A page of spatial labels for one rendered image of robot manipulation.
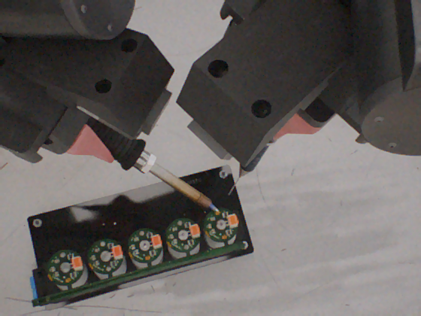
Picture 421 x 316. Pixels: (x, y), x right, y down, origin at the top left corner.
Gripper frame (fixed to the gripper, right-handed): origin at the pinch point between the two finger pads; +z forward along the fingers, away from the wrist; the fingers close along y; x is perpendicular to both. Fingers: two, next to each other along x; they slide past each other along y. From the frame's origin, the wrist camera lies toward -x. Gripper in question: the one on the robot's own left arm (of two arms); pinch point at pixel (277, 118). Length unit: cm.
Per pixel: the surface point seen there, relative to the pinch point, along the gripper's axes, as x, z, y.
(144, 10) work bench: 10.1, 16.4, -16.4
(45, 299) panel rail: -12.4, 16.9, -4.0
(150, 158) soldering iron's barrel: -2.6, 10.2, -5.3
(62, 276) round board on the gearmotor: -10.7, 16.3, -4.3
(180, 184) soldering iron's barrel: -1.9, 11.3, -2.8
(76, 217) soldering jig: -5.5, 20.1, -7.7
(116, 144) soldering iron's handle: -4.2, 9.2, -7.4
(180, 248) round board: -4.2, 14.1, 0.2
